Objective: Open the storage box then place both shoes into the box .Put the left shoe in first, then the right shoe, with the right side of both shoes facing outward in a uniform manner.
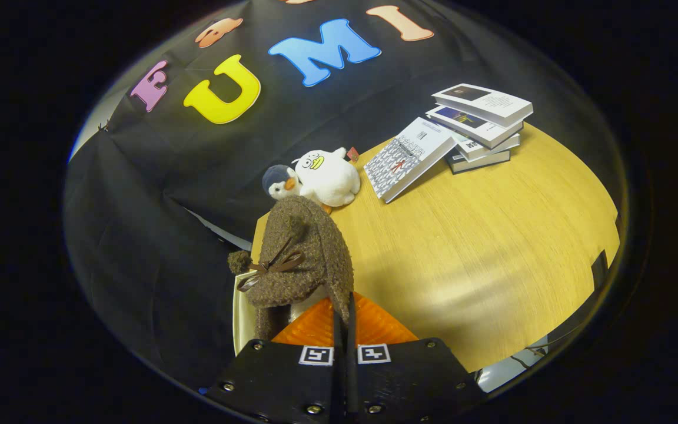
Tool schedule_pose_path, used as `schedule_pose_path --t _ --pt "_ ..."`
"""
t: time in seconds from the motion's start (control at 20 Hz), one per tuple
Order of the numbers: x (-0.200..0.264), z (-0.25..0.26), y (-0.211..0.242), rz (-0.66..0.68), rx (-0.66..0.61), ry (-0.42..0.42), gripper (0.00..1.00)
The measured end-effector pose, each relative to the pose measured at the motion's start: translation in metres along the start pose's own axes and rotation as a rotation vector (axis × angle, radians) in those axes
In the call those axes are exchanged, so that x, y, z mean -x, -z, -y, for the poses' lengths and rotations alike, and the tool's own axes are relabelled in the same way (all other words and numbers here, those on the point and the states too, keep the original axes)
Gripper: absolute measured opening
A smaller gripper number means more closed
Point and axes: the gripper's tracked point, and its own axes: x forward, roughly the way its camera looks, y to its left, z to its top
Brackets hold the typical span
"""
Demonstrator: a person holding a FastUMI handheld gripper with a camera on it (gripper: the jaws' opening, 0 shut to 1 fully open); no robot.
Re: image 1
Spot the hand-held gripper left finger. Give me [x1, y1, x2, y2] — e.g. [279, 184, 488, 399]
[207, 297, 345, 424]

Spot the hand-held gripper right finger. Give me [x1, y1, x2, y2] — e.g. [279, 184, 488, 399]
[345, 291, 487, 424]

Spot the beige fabric storage box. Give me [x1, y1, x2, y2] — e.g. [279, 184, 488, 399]
[232, 271, 260, 357]

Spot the brown fuzzy shoe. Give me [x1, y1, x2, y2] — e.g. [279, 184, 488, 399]
[227, 196, 355, 342]

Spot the grey white penguin plush toy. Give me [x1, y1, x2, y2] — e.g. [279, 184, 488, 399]
[261, 164, 333, 214]

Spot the black backdrop cloth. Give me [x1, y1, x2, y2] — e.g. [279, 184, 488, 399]
[62, 0, 628, 389]

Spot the white duck plush toy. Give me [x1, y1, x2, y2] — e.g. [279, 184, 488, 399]
[292, 147, 362, 208]

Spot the patterned cover book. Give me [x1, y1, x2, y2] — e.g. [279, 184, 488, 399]
[364, 117, 457, 204]

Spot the dark grey book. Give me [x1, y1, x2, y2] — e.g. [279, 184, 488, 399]
[446, 148, 511, 175]

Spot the thin white book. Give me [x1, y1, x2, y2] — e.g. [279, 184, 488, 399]
[454, 132, 521, 163]

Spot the white book with dark picture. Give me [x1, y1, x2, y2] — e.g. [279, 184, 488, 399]
[431, 83, 534, 128]

